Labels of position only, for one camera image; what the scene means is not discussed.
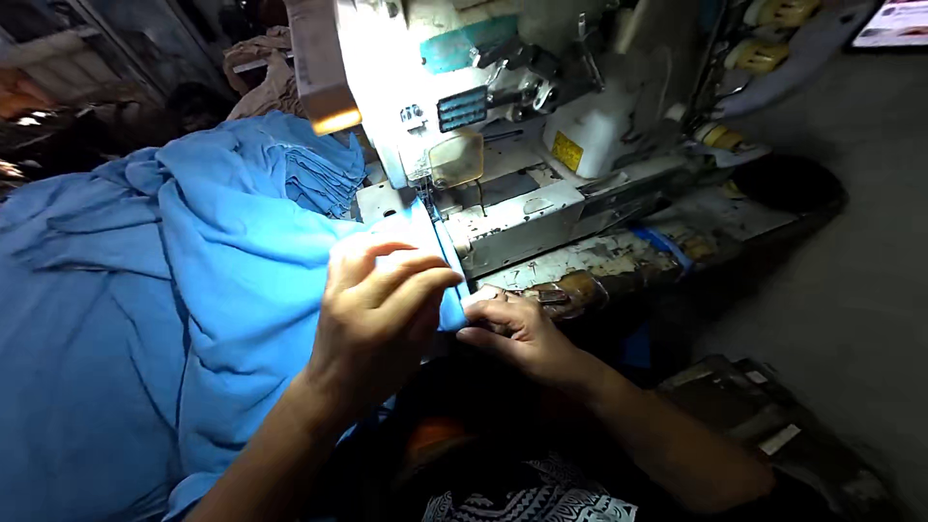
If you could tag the pile of blue garments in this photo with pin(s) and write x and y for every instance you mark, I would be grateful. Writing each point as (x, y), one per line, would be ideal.
(239, 283)

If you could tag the screen device with dark frame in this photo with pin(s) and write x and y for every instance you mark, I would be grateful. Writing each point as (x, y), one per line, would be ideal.
(893, 25)

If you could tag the white container with yellow label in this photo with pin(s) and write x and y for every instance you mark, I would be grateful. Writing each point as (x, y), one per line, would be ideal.
(598, 130)

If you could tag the person's left forearm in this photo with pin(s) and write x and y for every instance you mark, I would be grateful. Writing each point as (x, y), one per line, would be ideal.
(279, 446)

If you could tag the person's left fingers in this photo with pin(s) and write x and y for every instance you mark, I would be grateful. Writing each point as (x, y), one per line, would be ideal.
(406, 286)

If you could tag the person's right fingers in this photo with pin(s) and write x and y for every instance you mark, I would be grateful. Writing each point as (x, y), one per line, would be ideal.
(491, 291)

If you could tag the light blue fabric piece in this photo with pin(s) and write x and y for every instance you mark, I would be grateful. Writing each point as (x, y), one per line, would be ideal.
(453, 313)

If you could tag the pile of brown cloth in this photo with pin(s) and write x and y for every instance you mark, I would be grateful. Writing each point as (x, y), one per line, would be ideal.
(272, 83)

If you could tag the dark stacked crate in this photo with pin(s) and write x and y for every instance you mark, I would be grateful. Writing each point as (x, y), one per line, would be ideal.
(768, 413)

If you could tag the white industrial sewing machine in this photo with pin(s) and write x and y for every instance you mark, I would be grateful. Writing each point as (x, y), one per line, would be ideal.
(522, 217)

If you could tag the person's right forearm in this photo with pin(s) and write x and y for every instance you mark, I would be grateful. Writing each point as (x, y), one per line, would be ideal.
(674, 442)

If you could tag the person's body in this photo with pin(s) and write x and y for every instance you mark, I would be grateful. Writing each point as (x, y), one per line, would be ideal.
(507, 486)

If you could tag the blue strip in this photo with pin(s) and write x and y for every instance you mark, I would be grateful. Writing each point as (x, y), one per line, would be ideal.
(665, 245)

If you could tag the sewing machine table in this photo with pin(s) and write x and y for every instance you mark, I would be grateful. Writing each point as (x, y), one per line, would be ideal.
(609, 254)

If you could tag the person's left hand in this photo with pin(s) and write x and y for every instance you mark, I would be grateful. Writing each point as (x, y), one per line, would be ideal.
(359, 326)

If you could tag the person's right hand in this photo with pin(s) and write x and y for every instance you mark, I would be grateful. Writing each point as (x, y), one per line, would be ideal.
(547, 352)

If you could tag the black round object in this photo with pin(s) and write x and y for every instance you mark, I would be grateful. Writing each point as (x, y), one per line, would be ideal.
(787, 181)

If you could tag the person's right index finger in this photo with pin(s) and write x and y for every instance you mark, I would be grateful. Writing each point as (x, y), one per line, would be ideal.
(504, 312)

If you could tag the person's right thumb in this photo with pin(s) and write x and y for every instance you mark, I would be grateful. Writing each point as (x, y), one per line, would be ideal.
(491, 341)

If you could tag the stack of cut blue pieces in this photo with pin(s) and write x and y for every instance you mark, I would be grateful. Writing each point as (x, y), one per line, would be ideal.
(319, 174)

